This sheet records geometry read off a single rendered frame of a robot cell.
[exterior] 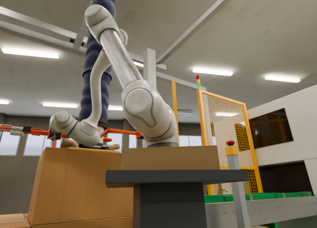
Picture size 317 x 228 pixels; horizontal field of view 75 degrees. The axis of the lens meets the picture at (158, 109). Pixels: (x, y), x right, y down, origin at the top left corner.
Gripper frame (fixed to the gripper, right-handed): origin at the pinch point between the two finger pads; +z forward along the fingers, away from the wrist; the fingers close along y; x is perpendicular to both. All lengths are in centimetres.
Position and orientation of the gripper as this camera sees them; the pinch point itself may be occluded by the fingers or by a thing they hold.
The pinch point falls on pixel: (52, 134)
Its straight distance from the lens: 158.8
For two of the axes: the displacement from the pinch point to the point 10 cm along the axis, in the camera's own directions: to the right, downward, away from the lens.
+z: -5.4, 3.2, 7.8
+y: 0.2, 9.3, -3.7
